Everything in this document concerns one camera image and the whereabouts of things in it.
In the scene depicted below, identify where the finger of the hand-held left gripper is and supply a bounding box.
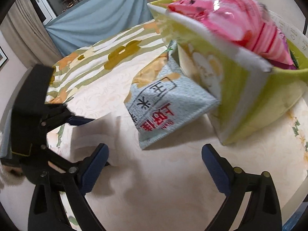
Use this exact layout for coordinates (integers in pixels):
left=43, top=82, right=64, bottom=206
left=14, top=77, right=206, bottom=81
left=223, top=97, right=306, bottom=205
left=64, top=111, right=95, bottom=127
left=44, top=147, right=79, bottom=174

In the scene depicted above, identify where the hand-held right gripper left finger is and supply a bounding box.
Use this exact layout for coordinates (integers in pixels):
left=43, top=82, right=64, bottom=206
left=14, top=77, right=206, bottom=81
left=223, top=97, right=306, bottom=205
left=28, top=143, right=110, bottom=231

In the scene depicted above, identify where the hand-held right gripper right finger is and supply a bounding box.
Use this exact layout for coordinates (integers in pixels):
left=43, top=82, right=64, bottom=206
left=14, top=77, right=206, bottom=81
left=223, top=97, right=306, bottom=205
left=202, top=144, right=283, bottom=231

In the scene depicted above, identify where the green cardboard box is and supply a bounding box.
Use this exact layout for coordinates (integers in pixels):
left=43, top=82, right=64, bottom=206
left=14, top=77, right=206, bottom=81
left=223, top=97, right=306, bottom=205
left=147, top=0, right=308, bottom=146

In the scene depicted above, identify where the light blue snack packet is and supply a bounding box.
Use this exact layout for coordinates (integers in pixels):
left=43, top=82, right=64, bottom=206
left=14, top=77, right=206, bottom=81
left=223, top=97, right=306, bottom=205
left=124, top=41, right=220, bottom=151

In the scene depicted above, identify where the pink striped snack packet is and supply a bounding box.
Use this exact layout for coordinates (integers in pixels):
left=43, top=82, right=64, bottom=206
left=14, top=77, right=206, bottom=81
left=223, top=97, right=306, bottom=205
left=167, top=0, right=296, bottom=65

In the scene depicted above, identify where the cream patterned tablecloth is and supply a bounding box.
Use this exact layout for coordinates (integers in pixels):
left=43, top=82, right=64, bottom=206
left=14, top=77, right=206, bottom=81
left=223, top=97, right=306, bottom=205
left=46, top=77, right=308, bottom=231

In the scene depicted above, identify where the floral striped blanket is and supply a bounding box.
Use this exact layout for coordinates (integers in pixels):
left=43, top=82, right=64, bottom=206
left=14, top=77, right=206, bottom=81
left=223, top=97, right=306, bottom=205
left=46, top=20, right=169, bottom=104

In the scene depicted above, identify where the blue curtain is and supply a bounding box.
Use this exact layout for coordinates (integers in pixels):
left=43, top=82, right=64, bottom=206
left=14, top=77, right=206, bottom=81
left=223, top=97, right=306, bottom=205
left=44, top=0, right=154, bottom=57

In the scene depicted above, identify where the white printed card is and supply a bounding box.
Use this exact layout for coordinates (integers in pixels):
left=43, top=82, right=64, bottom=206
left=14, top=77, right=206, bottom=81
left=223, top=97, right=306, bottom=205
left=269, top=10, right=308, bottom=53

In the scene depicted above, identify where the wall picture frame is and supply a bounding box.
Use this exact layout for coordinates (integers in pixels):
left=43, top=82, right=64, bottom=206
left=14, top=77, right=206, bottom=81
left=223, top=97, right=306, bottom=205
left=0, top=46, right=9, bottom=68

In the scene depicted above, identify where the white window frame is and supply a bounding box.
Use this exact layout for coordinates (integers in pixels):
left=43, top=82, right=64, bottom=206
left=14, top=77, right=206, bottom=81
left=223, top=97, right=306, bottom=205
left=26, top=0, right=116, bottom=26

